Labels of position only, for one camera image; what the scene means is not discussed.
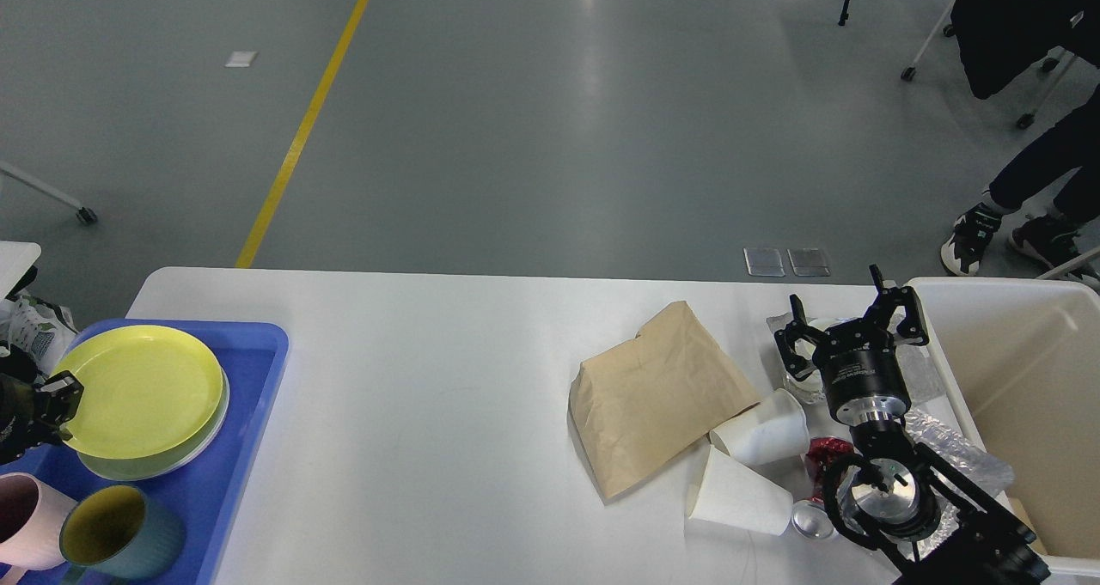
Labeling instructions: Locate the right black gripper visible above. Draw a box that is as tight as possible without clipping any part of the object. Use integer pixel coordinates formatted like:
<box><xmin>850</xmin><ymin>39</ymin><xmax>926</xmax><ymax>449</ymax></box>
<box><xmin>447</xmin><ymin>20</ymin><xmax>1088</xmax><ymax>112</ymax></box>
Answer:
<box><xmin>773</xmin><ymin>265</ymin><xmax>931</xmax><ymax>424</ymax></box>

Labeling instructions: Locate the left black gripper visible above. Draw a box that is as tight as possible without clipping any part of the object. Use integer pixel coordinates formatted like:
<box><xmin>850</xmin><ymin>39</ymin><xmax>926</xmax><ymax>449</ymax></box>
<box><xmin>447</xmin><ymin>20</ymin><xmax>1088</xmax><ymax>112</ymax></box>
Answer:
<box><xmin>1</xmin><ymin>371</ymin><xmax>85</xmax><ymax>465</ymax></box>

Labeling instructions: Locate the yellow plastic plate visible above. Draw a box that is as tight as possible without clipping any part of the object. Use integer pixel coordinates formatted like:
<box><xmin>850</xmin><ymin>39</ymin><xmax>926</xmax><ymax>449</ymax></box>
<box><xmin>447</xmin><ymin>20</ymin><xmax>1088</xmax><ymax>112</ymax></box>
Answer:
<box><xmin>55</xmin><ymin>324</ymin><xmax>226</xmax><ymax>460</ymax></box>

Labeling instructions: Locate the dark teal mug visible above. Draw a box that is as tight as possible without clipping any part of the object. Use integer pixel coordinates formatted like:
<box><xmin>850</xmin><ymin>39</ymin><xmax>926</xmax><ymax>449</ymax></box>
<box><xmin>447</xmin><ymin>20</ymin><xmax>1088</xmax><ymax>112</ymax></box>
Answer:
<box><xmin>58</xmin><ymin>484</ymin><xmax>187</xmax><ymax>584</ymax></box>

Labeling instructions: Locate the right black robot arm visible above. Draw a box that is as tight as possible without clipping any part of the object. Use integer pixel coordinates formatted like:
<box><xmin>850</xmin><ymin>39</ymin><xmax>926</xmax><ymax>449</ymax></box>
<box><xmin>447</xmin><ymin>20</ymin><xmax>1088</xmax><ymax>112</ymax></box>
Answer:
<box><xmin>773</xmin><ymin>265</ymin><xmax>1051</xmax><ymax>584</ymax></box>

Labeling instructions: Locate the small foil wrapper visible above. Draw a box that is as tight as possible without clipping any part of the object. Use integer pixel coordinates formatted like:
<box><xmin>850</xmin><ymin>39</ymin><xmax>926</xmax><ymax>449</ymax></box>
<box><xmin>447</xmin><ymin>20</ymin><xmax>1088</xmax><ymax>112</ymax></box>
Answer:
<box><xmin>766</xmin><ymin>312</ymin><xmax>945</xmax><ymax>405</ymax></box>

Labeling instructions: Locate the pale green plate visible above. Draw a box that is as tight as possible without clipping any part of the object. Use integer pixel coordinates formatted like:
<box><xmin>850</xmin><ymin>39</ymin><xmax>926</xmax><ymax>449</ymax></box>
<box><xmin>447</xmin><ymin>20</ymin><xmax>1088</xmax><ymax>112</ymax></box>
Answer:
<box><xmin>77</xmin><ymin>373</ymin><xmax>231</xmax><ymax>482</ymax></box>

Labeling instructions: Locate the pink ribbed cup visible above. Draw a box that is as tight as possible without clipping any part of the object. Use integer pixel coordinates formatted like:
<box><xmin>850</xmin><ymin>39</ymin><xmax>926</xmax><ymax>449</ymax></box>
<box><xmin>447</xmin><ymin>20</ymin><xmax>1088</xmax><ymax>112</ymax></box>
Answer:
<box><xmin>1</xmin><ymin>472</ymin><xmax>77</xmax><ymax>584</ymax></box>

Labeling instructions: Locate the right floor outlet plate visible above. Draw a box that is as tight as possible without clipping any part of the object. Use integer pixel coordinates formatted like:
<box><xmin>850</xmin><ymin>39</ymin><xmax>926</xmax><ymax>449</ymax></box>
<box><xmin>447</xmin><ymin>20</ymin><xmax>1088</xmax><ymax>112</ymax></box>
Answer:
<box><xmin>787</xmin><ymin>249</ymin><xmax>832</xmax><ymax>278</ymax></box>

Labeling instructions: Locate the floor outlet plate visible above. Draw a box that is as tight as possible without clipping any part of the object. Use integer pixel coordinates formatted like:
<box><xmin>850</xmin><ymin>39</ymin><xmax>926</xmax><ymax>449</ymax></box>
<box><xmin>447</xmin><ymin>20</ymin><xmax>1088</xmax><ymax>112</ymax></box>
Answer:
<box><xmin>743</xmin><ymin>247</ymin><xmax>787</xmax><ymax>278</ymax></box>
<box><xmin>787</xmin><ymin>249</ymin><xmax>832</xmax><ymax>278</ymax></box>

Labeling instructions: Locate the silver foil bag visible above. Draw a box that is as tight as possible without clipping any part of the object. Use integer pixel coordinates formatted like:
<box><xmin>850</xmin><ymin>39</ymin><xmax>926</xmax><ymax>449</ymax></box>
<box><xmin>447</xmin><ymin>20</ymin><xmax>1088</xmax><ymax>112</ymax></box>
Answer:
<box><xmin>905</xmin><ymin>408</ymin><xmax>1015</xmax><ymax>558</ymax></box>

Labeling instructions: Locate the crushed red soda can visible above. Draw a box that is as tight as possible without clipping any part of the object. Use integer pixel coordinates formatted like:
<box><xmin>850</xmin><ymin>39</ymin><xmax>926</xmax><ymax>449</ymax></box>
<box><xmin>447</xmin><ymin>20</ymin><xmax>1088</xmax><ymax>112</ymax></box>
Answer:
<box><xmin>791</xmin><ymin>435</ymin><xmax>855</xmax><ymax>539</ymax></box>

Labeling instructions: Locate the upper white paper cup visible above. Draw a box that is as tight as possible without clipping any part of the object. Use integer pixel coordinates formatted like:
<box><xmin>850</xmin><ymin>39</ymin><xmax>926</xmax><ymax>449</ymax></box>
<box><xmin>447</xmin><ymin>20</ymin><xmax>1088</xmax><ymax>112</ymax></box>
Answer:
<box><xmin>708</xmin><ymin>389</ymin><xmax>810</xmax><ymax>466</ymax></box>

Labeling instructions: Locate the white paper cup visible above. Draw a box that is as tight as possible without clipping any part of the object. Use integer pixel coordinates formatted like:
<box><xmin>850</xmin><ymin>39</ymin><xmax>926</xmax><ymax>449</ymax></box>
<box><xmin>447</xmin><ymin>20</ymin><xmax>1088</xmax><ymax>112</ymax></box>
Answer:
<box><xmin>708</xmin><ymin>389</ymin><xmax>810</xmax><ymax>466</ymax></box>
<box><xmin>685</xmin><ymin>448</ymin><xmax>794</xmax><ymax>537</ymax></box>

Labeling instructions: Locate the left floor outlet plate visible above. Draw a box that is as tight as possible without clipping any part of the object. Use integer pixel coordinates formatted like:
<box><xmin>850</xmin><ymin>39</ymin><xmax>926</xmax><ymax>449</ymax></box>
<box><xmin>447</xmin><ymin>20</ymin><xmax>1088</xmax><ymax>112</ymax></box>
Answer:
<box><xmin>743</xmin><ymin>247</ymin><xmax>787</xmax><ymax>278</ymax></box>

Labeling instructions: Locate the white side table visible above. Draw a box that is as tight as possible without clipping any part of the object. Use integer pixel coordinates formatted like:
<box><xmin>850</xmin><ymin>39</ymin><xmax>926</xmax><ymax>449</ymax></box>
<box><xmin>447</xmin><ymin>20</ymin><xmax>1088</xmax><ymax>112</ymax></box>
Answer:
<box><xmin>1</xmin><ymin>161</ymin><xmax>98</xmax><ymax>298</ymax></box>

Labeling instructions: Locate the beige plastic bin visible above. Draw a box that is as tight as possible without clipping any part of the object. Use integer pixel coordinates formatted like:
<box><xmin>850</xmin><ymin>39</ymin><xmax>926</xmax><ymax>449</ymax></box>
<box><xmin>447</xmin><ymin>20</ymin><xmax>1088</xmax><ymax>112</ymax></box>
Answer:
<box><xmin>911</xmin><ymin>278</ymin><xmax>1099</xmax><ymax>584</ymax></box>

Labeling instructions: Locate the lower white paper cup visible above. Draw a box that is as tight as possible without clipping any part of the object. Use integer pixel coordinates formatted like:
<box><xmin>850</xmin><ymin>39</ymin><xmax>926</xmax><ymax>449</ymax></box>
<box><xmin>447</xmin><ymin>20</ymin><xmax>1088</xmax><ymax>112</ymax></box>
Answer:
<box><xmin>685</xmin><ymin>448</ymin><xmax>794</xmax><ymax>537</ymax></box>

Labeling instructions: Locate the blue plastic tray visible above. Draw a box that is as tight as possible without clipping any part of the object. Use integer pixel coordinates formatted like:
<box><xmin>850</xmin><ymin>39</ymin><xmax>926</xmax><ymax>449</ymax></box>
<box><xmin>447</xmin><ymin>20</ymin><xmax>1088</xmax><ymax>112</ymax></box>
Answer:
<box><xmin>1</xmin><ymin>319</ymin><xmax>290</xmax><ymax>584</ymax></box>

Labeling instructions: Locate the brown paper bag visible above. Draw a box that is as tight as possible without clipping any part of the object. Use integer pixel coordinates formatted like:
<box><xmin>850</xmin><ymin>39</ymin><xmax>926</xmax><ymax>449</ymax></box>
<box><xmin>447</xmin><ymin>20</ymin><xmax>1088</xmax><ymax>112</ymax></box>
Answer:
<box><xmin>569</xmin><ymin>301</ymin><xmax>761</xmax><ymax>503</ymax></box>

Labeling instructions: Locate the person in black clothes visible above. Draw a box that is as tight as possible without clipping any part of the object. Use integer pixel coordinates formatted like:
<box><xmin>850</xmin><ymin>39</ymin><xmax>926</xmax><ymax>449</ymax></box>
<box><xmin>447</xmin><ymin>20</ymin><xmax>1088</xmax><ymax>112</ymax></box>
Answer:
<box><xmin>941</xmin><ymin>87</ymin><xmax>1100</xmax><ymax>277</ymax></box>

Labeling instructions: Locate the white rolling chair frame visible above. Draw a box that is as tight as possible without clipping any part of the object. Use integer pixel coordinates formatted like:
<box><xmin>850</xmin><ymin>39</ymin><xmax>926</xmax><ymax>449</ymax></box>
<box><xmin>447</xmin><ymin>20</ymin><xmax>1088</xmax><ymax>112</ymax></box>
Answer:
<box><xmin>899</xmin><ymin>0</ymin><xmax>1080</xmax><ymax>131</ymax></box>

